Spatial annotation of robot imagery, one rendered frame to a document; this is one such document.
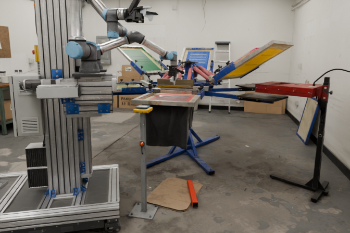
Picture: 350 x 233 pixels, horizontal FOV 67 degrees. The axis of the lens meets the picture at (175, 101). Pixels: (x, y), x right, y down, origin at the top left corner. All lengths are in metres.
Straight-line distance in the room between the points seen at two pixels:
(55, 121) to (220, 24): 5.43
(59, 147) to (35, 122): 0.28
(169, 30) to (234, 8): 1.74
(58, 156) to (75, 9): 1.19
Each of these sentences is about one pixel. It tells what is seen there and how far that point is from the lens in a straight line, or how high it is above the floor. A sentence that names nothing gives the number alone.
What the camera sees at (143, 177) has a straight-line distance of 2.43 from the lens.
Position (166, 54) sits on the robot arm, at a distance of 2.71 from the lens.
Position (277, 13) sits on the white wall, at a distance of 7.15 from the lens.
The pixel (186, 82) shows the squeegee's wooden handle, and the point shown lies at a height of 1.10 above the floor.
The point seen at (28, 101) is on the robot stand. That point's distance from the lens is 2.31.
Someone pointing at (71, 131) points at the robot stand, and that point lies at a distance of 2.35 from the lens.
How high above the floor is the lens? 1.39
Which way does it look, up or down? 10 degrees down
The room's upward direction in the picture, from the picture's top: 1 degrees clockwise
